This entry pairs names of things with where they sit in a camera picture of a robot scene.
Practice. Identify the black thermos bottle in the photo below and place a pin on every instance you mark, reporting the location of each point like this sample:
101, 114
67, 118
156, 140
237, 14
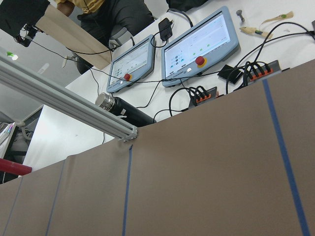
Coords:
123, 110

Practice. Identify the orange black usb hub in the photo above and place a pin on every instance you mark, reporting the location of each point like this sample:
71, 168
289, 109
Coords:
263, 70
200, 95

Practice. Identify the blue teach pendant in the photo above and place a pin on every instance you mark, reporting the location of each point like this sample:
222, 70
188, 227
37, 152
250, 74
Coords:
135, 64
212, 40

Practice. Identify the black power adapter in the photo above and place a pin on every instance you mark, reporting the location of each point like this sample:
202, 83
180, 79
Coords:
165, 29

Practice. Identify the person in dark jacket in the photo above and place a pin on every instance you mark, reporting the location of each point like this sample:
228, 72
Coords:
100, 16

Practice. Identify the cardboard sheet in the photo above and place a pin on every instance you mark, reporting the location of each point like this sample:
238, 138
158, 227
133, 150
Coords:
68, 33

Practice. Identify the red bottle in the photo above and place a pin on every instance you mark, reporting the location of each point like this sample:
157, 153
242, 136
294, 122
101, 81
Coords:
14, 168

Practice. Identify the black monitor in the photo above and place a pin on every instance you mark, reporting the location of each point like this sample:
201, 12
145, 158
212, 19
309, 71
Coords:
19, 17

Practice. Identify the aluminium frame post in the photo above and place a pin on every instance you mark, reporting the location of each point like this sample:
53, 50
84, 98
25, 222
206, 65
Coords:
36, 86

